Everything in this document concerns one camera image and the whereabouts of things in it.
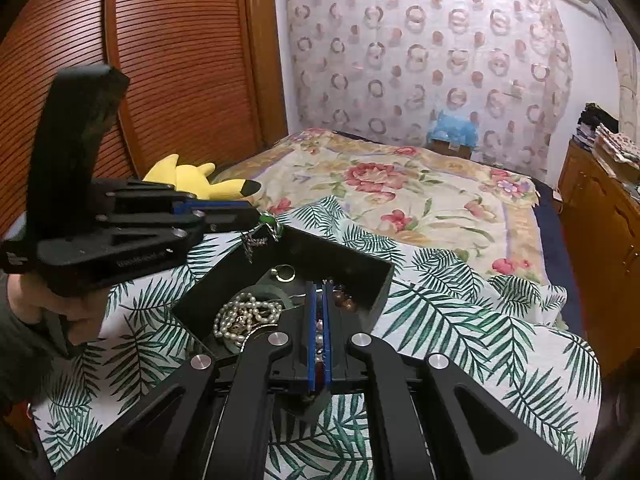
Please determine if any circle pattern curtain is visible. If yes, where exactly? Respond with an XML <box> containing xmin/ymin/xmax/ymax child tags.
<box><xmin>286</xmin><ymin>0</ymin><xmax>573</xmax><ymax>179</ymax></box>

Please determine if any pale green jade bangle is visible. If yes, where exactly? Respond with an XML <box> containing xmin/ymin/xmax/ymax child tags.
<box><xmin>213</xmin><ymin>285</ymin><xmax>293</xmax><ymax>354</ymax></box>

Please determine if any beige side curtain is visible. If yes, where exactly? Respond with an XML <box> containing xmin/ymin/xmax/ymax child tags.
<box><xmin>608</xmin><ymin>11</ymin><xmax>639</xmax><ymax>142</ymax></box>

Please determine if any white pearl necklace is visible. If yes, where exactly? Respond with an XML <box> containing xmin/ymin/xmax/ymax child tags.
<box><xmin>212</xmin><ymin>291</ymin><xmax>284</xmax><ymax>340</ymax></box>

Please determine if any dark blue mattress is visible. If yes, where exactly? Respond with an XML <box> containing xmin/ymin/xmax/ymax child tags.
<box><xmin>533</xmin><ymin>179</ymin><xmax>586</xmax><ymax>336</ymax></box>

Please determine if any palm leaf print cloth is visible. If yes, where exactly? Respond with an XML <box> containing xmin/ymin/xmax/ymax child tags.
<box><xmin>36</xmin><ymin>196</ymin><xmax>601</xmax><ymax>468</ymax></box>

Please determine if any yellow Pikachu plush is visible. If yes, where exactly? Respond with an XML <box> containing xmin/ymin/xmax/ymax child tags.
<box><xmin>143</xmin><ymin>154</ymin><xmax>262</xmax><ymax>200</ymax></box>

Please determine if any floral bed quilt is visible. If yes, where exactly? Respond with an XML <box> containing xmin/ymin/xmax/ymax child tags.
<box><xmin>217</xmin><ymin>128</ymin><xmax>548</xmax><ymax>283</ymax></box>

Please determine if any green pendant silver chain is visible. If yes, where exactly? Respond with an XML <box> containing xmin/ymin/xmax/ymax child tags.
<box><xmin>240</xmin><ymin>211</ymin><xmax>284</xmax><ymax>264</ymax></box>

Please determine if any wooden slatted wardrobe door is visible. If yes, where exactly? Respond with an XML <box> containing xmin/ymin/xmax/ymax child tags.
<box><xmin>1</xmin><ymin>0</ymin><xmax>286</xmax><ymax>226</ymax></box>

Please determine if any left hand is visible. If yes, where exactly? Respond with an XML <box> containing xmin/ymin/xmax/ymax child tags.
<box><xmin>6</xmin><ymin>273</ymin><xmax>110</xmax><ymax>346</ymax></box>

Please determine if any wooden sideboard cabinet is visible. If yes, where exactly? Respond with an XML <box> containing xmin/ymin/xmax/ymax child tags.
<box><xmin>559</xmin><ymin>142</ymin><xmax>640</xmax><ymax>376</ymax></box>

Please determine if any brown wooden bead bracelet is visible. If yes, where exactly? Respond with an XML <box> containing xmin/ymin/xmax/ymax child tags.
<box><xmin>328</xmin><ymin>284</ymin><xmax>359</xmax><ymax>313</ymax></box>

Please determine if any blue plush toy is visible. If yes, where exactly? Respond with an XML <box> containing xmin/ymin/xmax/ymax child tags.
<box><xmin>428</xmin><ymin>112</ymin><xmax>478</xmax><ymax>148</ymax></box>

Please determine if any folded clothes pile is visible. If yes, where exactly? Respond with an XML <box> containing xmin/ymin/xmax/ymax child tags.
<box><xmin>573</xmin><ymin>103</ymin><xmax>639</xmax><ymax>185</ymax></box>

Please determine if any black jewelry box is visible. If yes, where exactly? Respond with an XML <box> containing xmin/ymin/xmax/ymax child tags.
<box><xmin>170</xmin><ymin>223</ymin><xmax>395</xmax><ymax>426</ymax></box>

